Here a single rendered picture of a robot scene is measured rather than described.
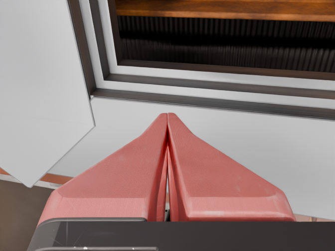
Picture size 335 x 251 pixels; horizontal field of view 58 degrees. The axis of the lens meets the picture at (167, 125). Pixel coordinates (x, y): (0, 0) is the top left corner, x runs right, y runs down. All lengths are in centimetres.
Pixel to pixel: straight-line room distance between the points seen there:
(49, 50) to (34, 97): 5
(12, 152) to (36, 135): 4
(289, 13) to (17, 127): 26
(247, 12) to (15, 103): 22
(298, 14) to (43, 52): 22
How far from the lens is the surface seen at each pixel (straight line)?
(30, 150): 30
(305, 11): 32
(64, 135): 26
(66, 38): 21
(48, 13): 21
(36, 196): 211
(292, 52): 51
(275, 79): 22
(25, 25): 23
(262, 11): 31
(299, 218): 31
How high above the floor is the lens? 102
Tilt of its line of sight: 51 degrees down
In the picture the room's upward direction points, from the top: 157 degrees counter-clockwise
